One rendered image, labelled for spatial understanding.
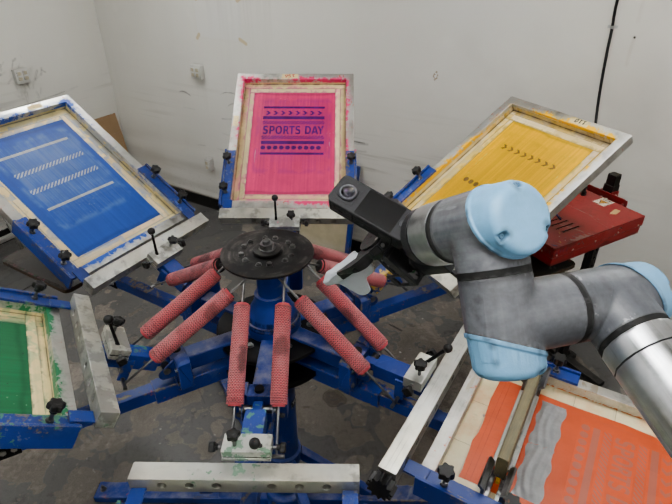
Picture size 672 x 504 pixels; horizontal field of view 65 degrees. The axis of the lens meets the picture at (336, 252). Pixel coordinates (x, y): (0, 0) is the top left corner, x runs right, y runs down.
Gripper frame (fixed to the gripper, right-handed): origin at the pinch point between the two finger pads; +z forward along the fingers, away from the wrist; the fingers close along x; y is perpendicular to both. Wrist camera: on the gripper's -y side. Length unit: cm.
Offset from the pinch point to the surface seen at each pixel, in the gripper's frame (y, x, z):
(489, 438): 83, 3, 51
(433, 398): 65, 3, 57
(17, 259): -61, -34, 194
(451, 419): 72, 1, 56
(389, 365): 55, 6, 71
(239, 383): 21, -24, 77
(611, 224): 116, 118, 84
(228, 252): -2, 6, 94
